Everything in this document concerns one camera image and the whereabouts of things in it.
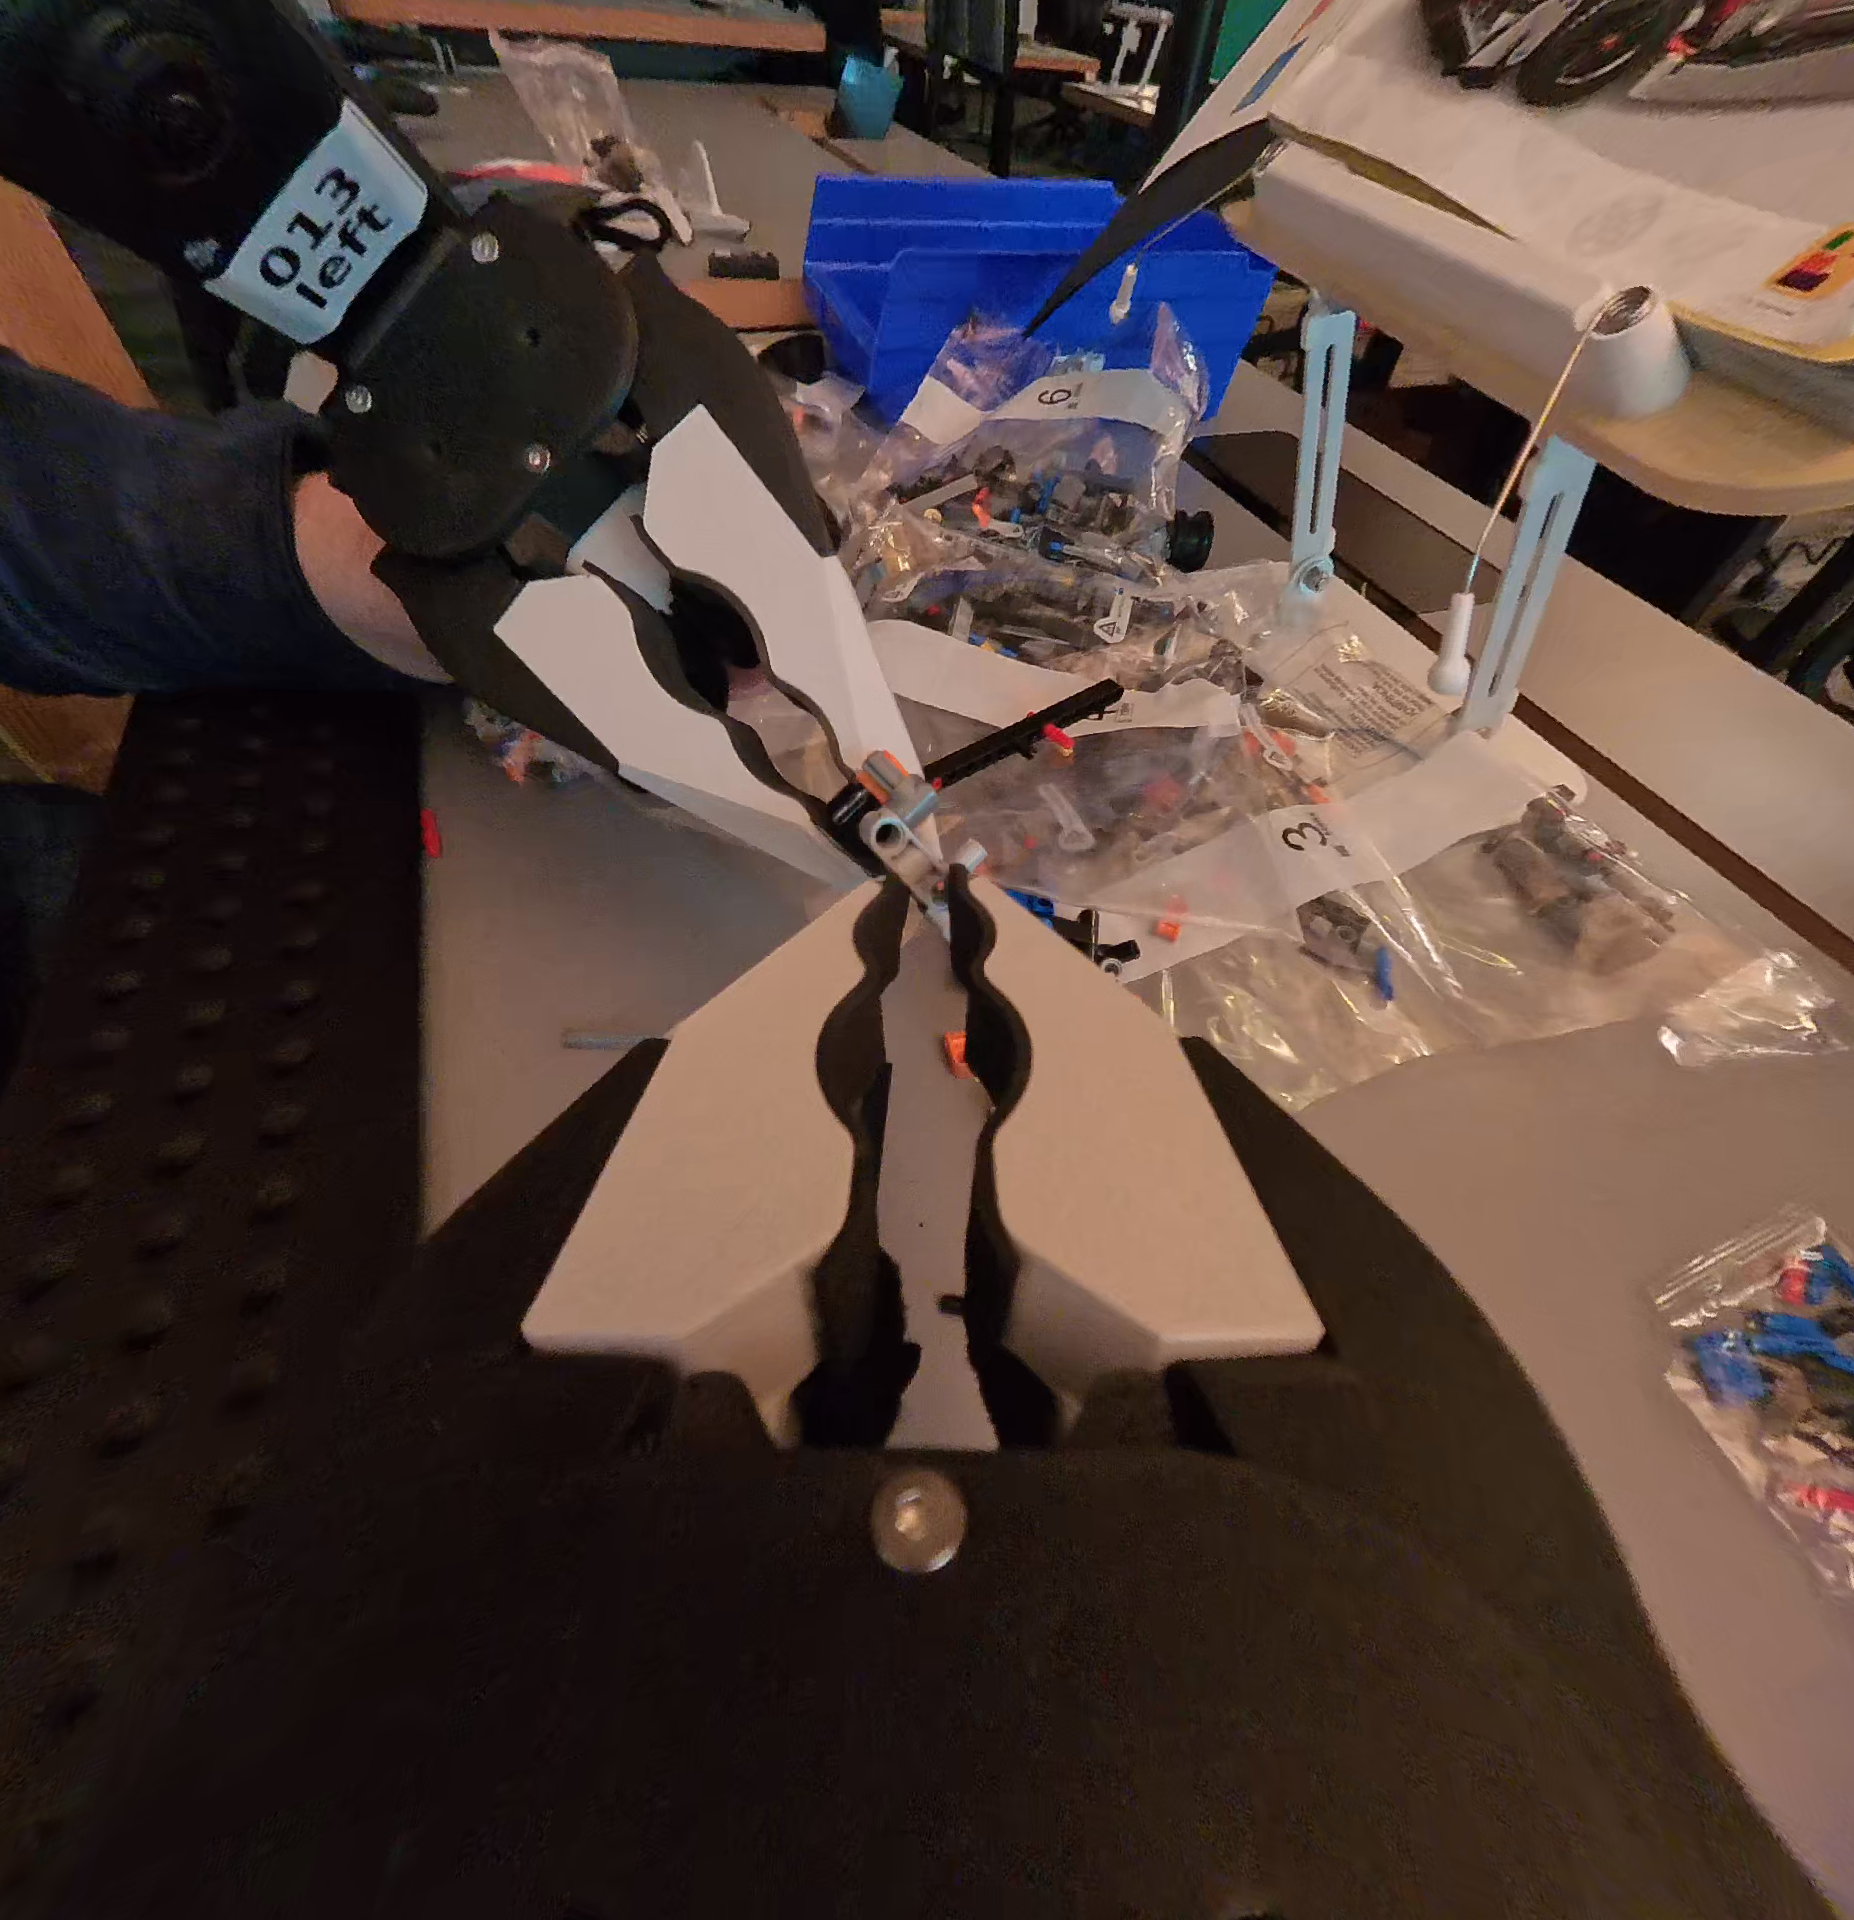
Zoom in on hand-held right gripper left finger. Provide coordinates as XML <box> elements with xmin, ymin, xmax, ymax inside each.
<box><xmin>519</xmin><ymin>874</ymin><xmax>912</xmax><ymax>1366</ymax></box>

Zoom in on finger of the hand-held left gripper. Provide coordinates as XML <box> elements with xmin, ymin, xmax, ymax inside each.
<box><xmin>487</xmin><ymin>573</ymin><xmax>874</xmax><ymax>889</ymax></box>
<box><xmin>573</xmin><ymin>402</ymin><xmax>933</xmax><ymax>789</ymax></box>

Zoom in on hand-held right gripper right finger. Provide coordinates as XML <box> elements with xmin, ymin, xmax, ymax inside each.
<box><xmin>938</xmin><ymin>870</ymin><xmax>1330</xmax><ymax>1369</ymax></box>

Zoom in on black lego rack assembly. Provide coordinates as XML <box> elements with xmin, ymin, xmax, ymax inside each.
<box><xmin>824</xmin><ymin>678</ymin><xmax>1129</xmax><ymax>919</ymax></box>

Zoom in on person's left forearm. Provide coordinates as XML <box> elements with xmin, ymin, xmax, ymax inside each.
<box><xmin>0</xmin><ymin>343</ymin><xmax>419</xmax><ymax>705</ymax></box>

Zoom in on large clear bag lego pieces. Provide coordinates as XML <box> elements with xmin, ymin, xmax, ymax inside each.
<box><xmin>461</xmin><ymin>695</ymin><xmax>627</xmax><ymax>793</ymax></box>

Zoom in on small clear bag lego pieces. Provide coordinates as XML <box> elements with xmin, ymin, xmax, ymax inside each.
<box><xmin>1651</xmin><ymin>1203</ymin><xmax>1854</xmax><ymax>1629</ymax></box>

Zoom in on lego set box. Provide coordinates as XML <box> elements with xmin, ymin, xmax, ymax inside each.
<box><xmin>1022</xmin><ymin>0</ymin><xmax>1854</xmax><ymax>424</ymax></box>

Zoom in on person's left hand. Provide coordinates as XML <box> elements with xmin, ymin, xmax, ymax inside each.
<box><xmin>287</xmin><ymin>472</ymin><xmax>435</xmax><ymax>680</ymax></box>

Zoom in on clear plastic bag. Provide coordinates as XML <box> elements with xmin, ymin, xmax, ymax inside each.
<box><xmin>487</xmin><ymin>30</ymin><xmax>674</xmax><ymax>228</ymax></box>

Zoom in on empty clear plastic bags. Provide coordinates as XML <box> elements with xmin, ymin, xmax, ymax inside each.
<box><xmin>807</xmin><ymin>315</ymin><xmax>1854</xmax><ymax>1118</ymax></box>

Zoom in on blue plastic bin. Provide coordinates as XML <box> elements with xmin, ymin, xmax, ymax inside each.
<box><xmin>802</xmin><ymin>173</ymin><xmax>1123</xmax><ymax>324</ymax></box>
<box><xmin>866</xmin><ymin>237</ymin><xmax>1277</xmax><ymax>424</ymax></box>

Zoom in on black studded floor mat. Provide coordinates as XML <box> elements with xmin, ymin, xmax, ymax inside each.
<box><xmin>0</xmin><ymin>690</ymin><xmax>424</xmax><ymax>1920</ymax></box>

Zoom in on white lamp socket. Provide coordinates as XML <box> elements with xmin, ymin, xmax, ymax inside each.
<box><xmin>1575</xmin><ymin>285</ymin><xmax>1692</xmax><ymax>420</ymax></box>

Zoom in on instruction booklet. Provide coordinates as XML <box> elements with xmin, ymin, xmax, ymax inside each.
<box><xmin>1676</xmin><ymin>307</ymin><xmax>1854</xmax><ymax>444</ymax></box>

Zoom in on white slotted bracket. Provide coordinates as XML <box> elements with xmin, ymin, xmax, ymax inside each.
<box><xmin>1457</xmin><ymin>435</ymin><xmax>1601</xmax><ymax>741</ymax></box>
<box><xmin>1284</xmin><ymin>289</ymin><xmax>1359</xmax><ymax>638</ymax></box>

